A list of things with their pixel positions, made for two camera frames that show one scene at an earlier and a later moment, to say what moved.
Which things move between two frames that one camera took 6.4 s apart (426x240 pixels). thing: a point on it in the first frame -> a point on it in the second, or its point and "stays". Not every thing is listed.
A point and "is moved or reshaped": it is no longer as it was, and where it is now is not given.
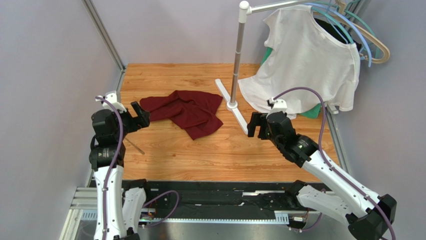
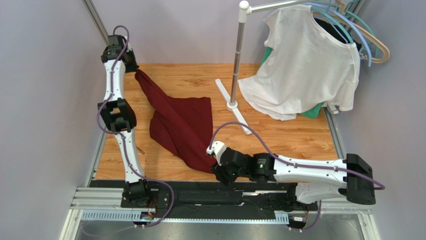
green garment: [313, 112] stays
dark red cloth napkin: [196, 112] is moved or reshaped
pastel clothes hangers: [342, 6] stays
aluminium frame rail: [90, 8] stays
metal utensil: [142, 152] stays
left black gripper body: [129, 123] -> [131, 66]
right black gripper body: [261, 124] -> [221, 169]
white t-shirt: [302, 52] stays
